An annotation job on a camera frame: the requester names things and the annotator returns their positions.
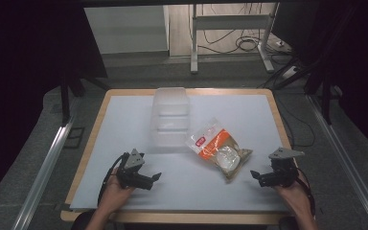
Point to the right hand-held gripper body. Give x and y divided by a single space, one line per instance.
283 171

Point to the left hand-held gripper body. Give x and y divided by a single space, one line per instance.
131 172

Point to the person's left hand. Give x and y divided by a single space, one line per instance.
115 193

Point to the person's right hand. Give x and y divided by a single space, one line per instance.
295 198

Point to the white table mat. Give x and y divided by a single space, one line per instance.
124 127

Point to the orange and clear snack packet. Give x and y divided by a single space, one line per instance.
218 148

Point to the clear plastic container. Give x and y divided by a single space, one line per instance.
170 118

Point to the black floor plate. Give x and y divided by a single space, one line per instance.
74 137

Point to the black metal stand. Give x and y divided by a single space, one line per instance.
326 96
65 99

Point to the white power strip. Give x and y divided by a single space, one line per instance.
289 72

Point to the white panel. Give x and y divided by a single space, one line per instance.
126 28

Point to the aluminium floor rail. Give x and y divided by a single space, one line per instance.
41 179
348 166

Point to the white metal desk frame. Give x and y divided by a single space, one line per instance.
230 22

